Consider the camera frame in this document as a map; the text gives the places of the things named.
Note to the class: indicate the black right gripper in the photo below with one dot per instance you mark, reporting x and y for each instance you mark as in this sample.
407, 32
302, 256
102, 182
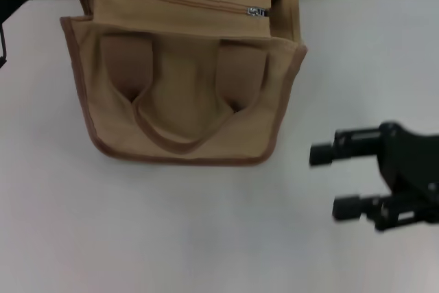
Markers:
415, 169

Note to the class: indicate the khaki canvas food bag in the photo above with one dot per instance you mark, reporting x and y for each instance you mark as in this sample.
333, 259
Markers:
185, 101

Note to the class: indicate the silver metal zipper pull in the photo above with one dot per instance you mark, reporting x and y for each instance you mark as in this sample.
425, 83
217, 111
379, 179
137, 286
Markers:
257, 12

